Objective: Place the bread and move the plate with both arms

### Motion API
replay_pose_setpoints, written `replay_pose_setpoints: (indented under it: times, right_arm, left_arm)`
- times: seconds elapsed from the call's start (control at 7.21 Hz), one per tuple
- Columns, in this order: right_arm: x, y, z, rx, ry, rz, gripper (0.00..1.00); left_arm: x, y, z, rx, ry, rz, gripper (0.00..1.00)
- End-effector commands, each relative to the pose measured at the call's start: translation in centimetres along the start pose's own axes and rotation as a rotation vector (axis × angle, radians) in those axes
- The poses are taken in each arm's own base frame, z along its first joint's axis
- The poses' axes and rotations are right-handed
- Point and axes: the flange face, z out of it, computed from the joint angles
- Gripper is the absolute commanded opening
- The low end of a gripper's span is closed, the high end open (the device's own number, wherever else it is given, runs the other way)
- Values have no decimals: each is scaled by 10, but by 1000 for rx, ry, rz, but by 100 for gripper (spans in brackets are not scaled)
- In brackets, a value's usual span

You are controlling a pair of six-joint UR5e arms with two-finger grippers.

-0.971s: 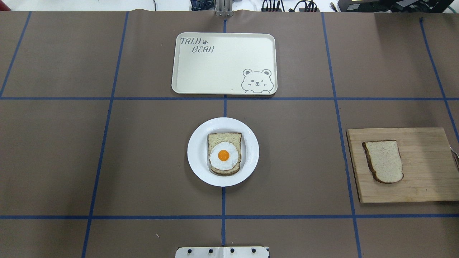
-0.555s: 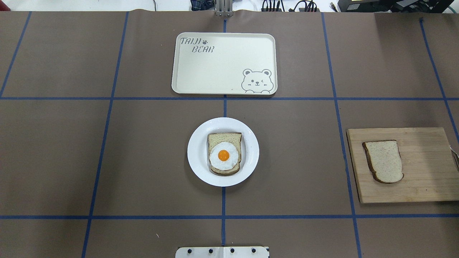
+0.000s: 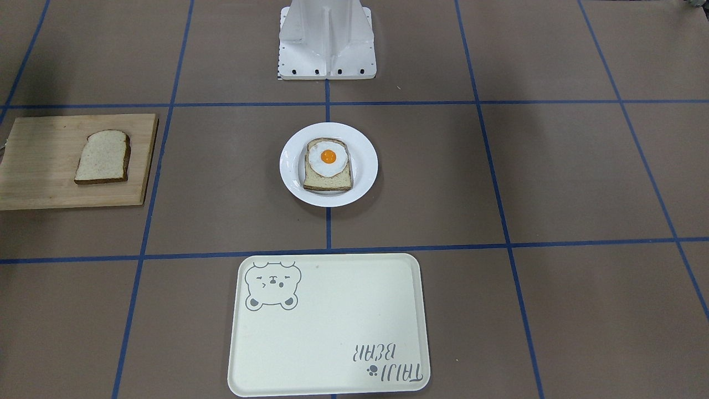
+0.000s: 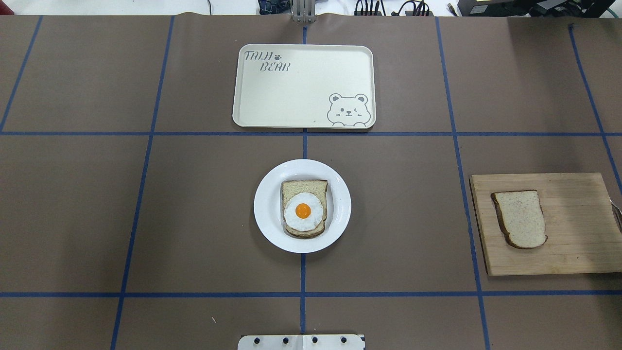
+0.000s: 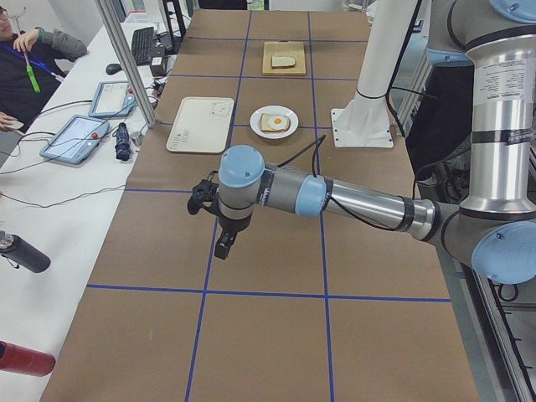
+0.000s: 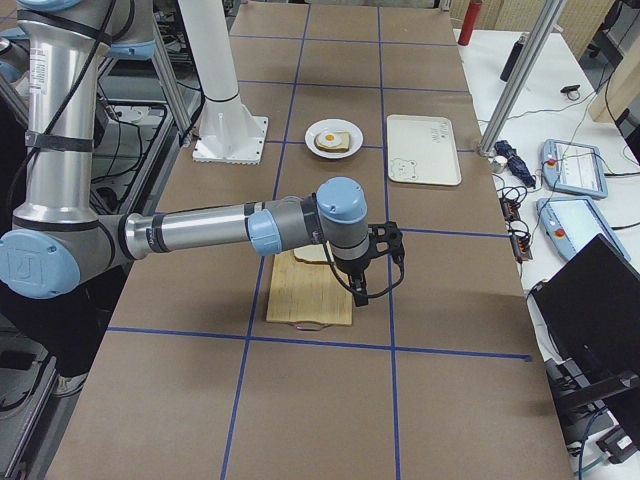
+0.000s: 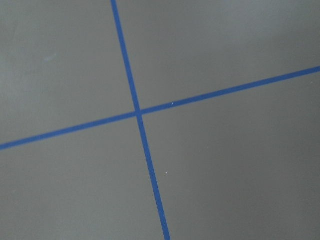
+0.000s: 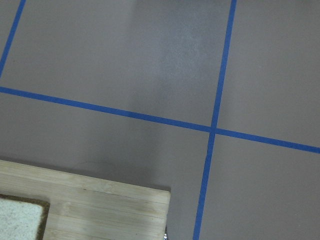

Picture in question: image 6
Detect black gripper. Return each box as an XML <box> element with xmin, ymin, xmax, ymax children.
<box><xmin>333</xmin><ymin>249</ymin><xmax>371</xmax><ymax>306</ymax></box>

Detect white bread slice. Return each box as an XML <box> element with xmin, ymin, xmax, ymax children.
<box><xmin>293</xmin><ymin>245</ymin><xmax>333</xmax><ymax>264</ymax></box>

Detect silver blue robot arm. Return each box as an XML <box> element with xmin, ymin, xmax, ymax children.
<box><xmin>1</xmin><ymin>1</ymin><xmax>374</xmax><ymax>306</ymax></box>

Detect white round plate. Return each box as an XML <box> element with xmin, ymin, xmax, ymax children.
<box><xmin>305</xmin><ymin>119</ymin><xmax>364</xmax><ymax>159</ymax></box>

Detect wooden cutting board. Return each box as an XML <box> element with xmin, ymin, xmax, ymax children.
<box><xmin>266</xmin><ymin>250</ymin><xmax>353</xmax><ymax>326</ymax></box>

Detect cream bear tray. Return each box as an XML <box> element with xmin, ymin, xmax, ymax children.
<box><xmin>386</xmin><ymin>114</ymin><xmax>462</xmax><ymax>186</ymax></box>

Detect black power strip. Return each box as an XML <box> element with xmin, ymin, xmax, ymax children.
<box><xmin>500</xmin><ymin>197</ymin><xmax>533</xmax><ymax>264</ymax></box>

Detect small silver metal cylinder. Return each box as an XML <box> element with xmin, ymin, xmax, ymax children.
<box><xmin>490</xmin><ymin>155</ymin><xmax>507</xmax><ymax>174</ymax></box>

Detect folded dark blue umbrella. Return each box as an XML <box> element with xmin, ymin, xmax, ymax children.
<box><xmin>494</xmin><ymin>140</ymin><xmax>536</xmax><ymax>188</ymax></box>

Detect near blue teach pendant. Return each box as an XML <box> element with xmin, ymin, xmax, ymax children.
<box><xmin>536</xmin><ymin>196</ymin><xmax>631</xmax><ymax>261</ymax></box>

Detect blue teach pendant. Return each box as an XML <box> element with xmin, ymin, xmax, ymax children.
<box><xmin>541</xmin><ymin>139</ymin><xmax>608</xmax><ymax>200</ymax></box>
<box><xmin>536</xmin><ymin>196</ymin><xmax>631</xmax><ymax>261</ymax></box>

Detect black laptop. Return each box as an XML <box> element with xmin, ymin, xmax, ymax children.
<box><xmin>528</xmin><ymin>233</ymin><xmax>640</xmax><ymax>441</ymax></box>

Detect far blue teach pendant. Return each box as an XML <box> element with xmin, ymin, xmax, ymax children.
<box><xmin>541</xmin><ymin>139</ymin><xmax>608</xmax><ymax>200</ymax></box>

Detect black bottle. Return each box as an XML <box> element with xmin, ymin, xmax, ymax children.
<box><xmin>500</xmin><ymin>32</ymin><xmax>529</xmax><ymax>82</ymax></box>

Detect red bottle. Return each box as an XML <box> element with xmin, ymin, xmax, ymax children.
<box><xmin>457</xmin><ymin>0</ymin><xmax>483</xmax><ymax>46</ymax></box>

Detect black camera cable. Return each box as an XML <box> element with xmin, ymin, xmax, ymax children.
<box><xmin>319</xmin><ymin>239</ymin><xmax>405</xmax><ymax>301</ymax></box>

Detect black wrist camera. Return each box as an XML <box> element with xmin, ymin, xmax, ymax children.
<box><xmin>367</xmin><ymin>221</ymin><xmax>405</xmax><ymax>265</ymax></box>

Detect white pedestal column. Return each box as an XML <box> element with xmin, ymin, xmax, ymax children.
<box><xmin>179</xmin><ymin>0</ymin><xmax>269</xmax><ymax>165</ymax></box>

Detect aluminium frame post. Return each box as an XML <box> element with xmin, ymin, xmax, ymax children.
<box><xmin>478</xmin><ymin>0</ymin><xmax>566</xmax><ymax>157</ymax></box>

